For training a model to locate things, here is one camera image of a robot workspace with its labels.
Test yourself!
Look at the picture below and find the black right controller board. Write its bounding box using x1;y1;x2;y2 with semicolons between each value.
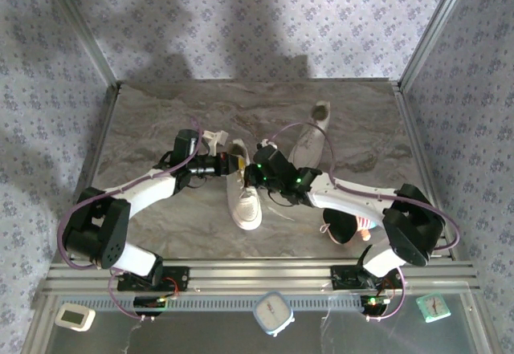
360;294;391;317

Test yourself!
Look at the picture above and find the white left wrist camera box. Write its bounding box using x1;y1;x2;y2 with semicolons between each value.
202;128;230;149

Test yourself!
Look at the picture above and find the green alarm clock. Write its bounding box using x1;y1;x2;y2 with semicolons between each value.
415;292;451;323

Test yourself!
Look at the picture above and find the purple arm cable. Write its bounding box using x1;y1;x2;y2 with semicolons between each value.
55;116;202;323
271;121;460;323

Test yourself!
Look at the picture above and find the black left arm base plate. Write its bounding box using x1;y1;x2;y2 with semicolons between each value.
116;266;190;292

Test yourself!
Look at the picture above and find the black-haired plush doll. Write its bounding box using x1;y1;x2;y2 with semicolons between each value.
320;209;381;246

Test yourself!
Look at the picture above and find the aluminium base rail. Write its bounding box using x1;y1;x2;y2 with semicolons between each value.
34;259;482;298

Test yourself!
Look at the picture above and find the aluminium side frame rail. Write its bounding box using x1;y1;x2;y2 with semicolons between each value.
393;83;459;262
51;83;122;267

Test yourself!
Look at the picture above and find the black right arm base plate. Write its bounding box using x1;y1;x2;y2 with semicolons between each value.
331;264;405;291

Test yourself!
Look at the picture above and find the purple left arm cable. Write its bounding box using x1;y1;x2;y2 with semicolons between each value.
55;116;202;323

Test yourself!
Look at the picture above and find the blue and white square clock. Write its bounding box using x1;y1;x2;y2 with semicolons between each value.
252;291;296;338

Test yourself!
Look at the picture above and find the black controller board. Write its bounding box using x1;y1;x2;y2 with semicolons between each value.
133;295;169;317
360;294;391;317

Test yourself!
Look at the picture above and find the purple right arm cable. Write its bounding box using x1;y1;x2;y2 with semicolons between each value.
271;121;460;323

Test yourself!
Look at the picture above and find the white digital timer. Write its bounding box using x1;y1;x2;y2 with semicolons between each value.
55;303;96;332

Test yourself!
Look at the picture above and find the grey slotted cable duct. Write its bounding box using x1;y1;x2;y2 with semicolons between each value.
70;294;365;311

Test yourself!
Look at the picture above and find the white lace-up sneaker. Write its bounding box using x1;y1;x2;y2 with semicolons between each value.
224;139;264;231
260;102;332;222

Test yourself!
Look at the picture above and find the aluminium frame post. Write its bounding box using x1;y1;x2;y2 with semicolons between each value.
39;0;122;92
396;0;475;92

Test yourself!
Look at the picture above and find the black left controller board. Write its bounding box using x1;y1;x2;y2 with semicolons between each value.
133;295;169;317

